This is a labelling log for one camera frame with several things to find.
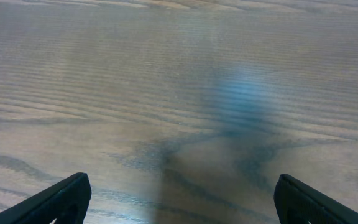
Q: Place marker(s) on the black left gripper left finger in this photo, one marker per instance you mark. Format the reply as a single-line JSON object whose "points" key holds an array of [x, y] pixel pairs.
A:
{"points": [[64, 202]]}

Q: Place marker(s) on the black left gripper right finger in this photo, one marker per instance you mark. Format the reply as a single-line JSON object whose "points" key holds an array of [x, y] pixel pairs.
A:
{"points": [[298, 203]]}

